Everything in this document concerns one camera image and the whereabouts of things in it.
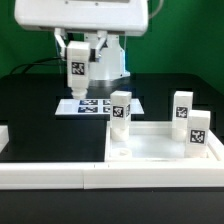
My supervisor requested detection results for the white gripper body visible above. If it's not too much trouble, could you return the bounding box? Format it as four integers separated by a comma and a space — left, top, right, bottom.
14, 0, 148, 36

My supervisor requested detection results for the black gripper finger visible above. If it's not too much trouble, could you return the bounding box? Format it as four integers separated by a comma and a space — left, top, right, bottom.
90, 31, 108, 62
54, 28, 67, 60

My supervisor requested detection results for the white square tabletop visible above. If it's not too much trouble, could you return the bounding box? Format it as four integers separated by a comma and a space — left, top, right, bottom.
105, 121, 224, 162

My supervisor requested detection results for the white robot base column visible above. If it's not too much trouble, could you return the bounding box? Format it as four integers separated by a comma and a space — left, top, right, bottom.
89, 35, 130, 82

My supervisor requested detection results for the white base tag plate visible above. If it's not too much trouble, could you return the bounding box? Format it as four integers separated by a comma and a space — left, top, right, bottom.
55, 98, 144, 115

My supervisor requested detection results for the white U-shaped obstacle fence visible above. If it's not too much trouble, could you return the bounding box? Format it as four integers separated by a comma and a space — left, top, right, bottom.
0, 125, 224, 190

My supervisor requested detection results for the black cable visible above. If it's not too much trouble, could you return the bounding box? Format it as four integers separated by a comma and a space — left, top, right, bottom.
9, 56, 64, 76

